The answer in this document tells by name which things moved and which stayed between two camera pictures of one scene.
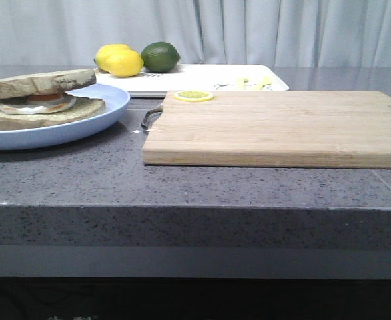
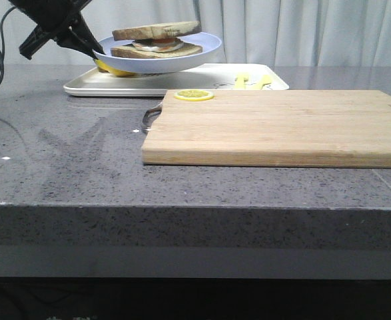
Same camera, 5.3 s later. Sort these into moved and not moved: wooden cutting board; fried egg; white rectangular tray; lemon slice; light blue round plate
Moved: light blue round plate; fried egg
Not moved: lemon slice; wooden cutting board; white rectangular tray
